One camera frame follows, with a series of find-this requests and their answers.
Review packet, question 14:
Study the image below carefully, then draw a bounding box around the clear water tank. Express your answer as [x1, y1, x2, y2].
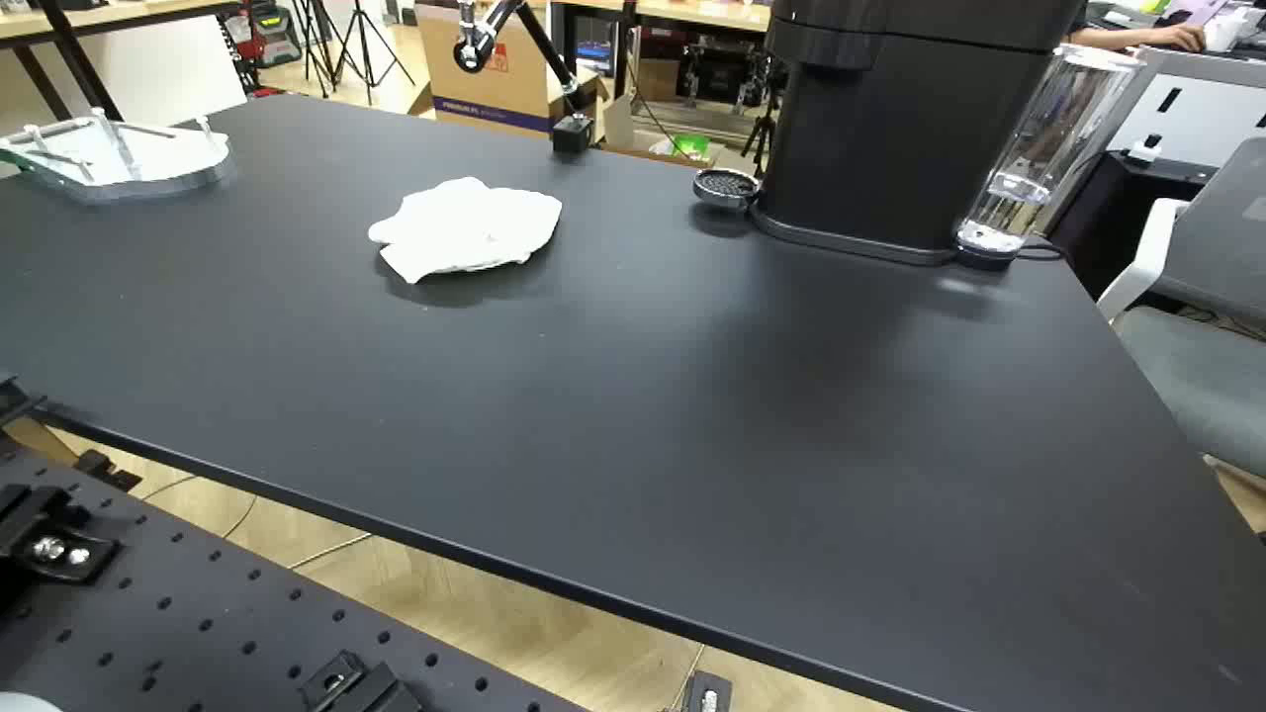
[956, 43, 1138, 256]

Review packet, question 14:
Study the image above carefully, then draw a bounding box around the white chair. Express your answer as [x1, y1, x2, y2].
[83, 14, 246, 122]

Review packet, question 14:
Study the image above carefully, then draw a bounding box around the small round black lid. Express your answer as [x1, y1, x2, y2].
[692, 166, 758, 211]

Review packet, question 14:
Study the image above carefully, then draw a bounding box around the white green-patterned towel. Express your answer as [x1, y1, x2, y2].
[368, 179, 560, 283]

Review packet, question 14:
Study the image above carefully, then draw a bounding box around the cardboard box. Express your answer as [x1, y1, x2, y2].
[414, 0, 602, 137]

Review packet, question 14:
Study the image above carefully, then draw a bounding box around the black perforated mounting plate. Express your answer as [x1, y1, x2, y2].
[0, 442, 579, 712]

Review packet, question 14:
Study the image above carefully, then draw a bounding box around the black camera tripod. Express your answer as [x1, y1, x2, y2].
[294, 0, 411, 96]

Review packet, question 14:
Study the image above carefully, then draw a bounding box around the large black coffee machine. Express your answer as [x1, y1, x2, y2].
[757, 0, 1082, 261]

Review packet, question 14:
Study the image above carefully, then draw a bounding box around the grey office chair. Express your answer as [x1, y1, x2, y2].
[1096, 137, 1266, 480]

